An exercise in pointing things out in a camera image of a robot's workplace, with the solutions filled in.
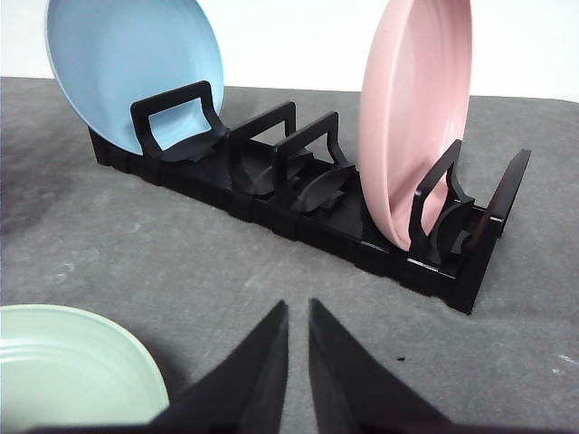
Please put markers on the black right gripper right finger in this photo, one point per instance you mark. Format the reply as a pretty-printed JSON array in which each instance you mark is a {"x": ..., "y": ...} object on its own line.
[{"x": 353, "y": 393}]

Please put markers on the green plate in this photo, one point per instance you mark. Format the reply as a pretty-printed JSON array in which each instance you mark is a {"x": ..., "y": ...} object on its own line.
[{"x": 62, "y": 367}]

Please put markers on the pink plate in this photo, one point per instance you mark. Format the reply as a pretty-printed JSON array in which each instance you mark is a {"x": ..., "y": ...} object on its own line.
[{"x": 414, "y": 105}]

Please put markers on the blue plate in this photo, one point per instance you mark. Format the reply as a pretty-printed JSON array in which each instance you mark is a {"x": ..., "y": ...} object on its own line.
[{"x": 111, "y": 54}]

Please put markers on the grey table mat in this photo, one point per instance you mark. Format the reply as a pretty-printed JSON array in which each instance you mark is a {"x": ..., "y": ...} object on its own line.
[{"x": 187, "y": 279}]

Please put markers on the black dish rack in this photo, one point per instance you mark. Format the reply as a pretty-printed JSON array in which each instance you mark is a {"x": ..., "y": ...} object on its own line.
[{"x": 261, "y": 170}]

